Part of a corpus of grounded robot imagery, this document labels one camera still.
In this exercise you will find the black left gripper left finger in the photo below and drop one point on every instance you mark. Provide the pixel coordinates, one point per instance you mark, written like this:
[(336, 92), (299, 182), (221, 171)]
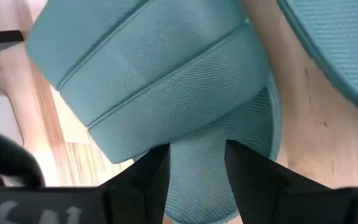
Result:
[(120, 202)]

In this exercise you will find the teal rubber slide sandal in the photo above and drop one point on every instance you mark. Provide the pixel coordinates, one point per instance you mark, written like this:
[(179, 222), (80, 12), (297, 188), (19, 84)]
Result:
[(151, 77), (346, 46)]

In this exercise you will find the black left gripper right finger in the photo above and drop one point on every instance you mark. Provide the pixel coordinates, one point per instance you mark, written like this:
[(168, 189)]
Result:
[(275, 199)]

